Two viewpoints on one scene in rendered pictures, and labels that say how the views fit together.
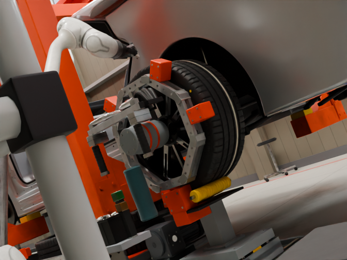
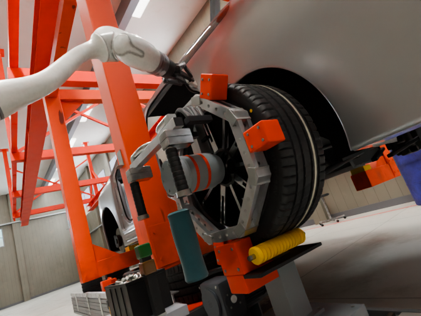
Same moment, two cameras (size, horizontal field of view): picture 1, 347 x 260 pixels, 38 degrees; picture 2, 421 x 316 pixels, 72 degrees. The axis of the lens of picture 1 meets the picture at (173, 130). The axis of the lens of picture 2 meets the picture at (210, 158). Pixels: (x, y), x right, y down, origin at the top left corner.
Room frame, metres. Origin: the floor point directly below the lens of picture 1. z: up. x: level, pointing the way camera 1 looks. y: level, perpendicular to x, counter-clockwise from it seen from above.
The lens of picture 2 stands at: (1.31, -0.06, 0.64)
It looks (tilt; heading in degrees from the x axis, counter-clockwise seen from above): 13 degrees up; 7
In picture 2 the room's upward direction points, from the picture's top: 19 degrees counter-clockwise
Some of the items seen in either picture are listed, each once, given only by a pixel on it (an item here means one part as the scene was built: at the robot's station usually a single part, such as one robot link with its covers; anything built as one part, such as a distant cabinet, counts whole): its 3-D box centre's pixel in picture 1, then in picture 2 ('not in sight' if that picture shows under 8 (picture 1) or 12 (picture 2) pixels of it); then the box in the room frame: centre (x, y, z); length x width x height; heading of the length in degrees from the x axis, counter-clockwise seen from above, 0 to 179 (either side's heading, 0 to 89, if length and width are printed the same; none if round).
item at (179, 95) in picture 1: (155, 133); (208, 170); (2.40, 0.09, 0.85); 0.54 x 0.07 x 0.54; 44
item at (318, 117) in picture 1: (311, 111); (369, 168); (4.46, -1.21, 0.69); 0.52 x 0.17 x 0.35; 134
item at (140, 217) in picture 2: (99, 159); (138, 199); (2.35, 0.38, 0.83); 0.04 x 0.04 x 0.16
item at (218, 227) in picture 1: (217, 225); (286, 292); (2.51, -0.03, 0.32); 0.40 x 0.30 x 0.28; 44
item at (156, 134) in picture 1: (144, 137); (193, 173); (2.35, 0.14, 0.85); 0.21 x 0.14 x 0.14; 134
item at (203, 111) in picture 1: (200, 113); (263, 136); (2.17, -0.14, 0.85); 0.09 x 0.08 x 0.07; 44
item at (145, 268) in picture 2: (121, 206); (147, 267); (2.17, 0.33, 0.59); 0.04 x 0.04 x 0.04; 44
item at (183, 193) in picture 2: (142, 139); (176, 170); (2.11, 0.14, 0.83); 0.04 x 0.04 x 0.16
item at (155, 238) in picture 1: (185, 242); (247, 299); (2.83, 0.16, 0.26); 0.42 x 0.18 x 0.35; 134
